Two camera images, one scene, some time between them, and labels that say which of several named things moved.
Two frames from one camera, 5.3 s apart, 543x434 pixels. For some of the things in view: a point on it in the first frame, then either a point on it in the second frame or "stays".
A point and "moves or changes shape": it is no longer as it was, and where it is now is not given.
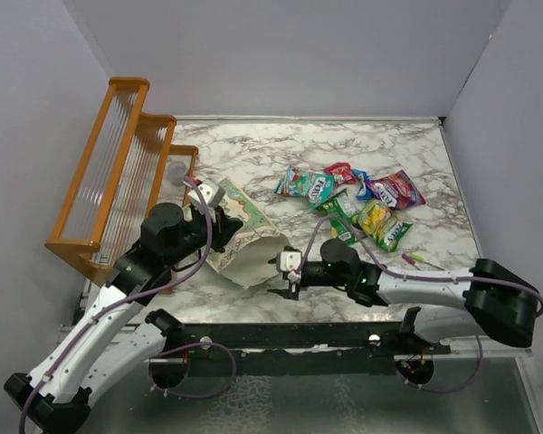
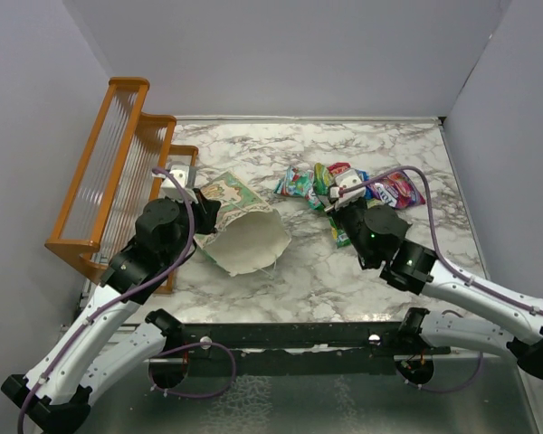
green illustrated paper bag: [253, 251] moves or changes shape
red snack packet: [342, 173] stays
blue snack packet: [364, 193] stays
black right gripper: [292, 291] -> [337, 213]
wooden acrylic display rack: [129, 168] stays
